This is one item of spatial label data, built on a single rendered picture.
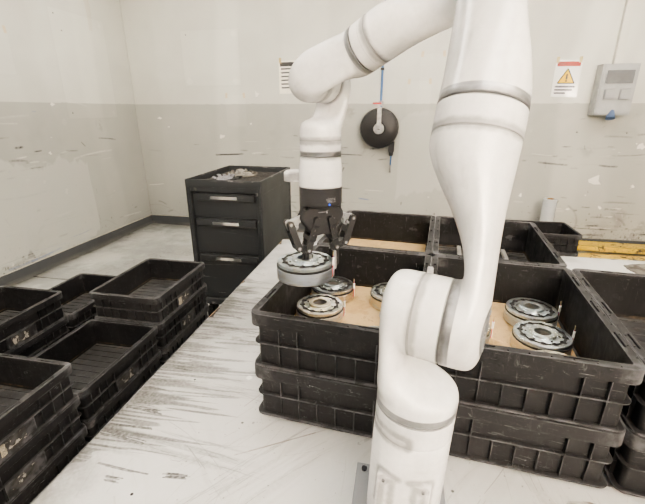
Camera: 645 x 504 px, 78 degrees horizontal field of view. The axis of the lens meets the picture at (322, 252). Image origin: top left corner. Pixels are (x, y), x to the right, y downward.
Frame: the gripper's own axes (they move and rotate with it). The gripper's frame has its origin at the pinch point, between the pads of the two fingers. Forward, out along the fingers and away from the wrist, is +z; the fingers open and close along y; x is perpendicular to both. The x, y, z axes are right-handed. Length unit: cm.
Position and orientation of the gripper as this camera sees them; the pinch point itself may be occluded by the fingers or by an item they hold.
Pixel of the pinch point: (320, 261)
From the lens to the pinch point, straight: 74.5
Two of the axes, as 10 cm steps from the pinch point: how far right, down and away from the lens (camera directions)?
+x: -4.1, -3.0, 8.6
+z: 0.0, 9.4, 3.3
